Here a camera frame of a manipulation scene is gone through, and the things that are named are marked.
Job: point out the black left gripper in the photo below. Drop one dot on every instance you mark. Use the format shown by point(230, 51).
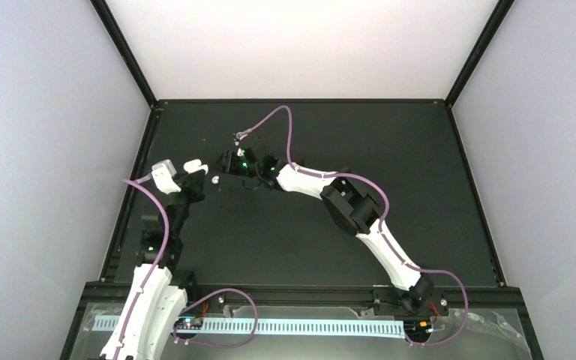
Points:
point(193, 189)

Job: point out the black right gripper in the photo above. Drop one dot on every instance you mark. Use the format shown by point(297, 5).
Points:
point(228, 164)

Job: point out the white earbud charging case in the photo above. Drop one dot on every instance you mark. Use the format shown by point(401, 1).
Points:
point(194, 166)

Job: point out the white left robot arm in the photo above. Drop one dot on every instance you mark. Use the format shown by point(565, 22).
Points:
point(156, 299)

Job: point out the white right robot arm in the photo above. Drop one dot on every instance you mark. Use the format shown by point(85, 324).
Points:
point(356, 205)

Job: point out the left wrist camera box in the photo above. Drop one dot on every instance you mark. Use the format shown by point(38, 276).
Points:
point(163, 173)

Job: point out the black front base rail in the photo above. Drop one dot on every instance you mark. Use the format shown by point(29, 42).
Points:
point(267, 295)

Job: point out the light blue cable duct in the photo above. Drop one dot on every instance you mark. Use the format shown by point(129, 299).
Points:
point(299, 327)

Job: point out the black frame post left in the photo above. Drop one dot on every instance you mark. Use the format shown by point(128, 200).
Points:
point(115, 33)

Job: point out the black frame post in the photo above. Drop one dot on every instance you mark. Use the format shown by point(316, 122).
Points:
point(492, 25)
point(115, 33)

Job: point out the black frame post right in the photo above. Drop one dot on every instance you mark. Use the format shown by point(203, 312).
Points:
point(492, 25)

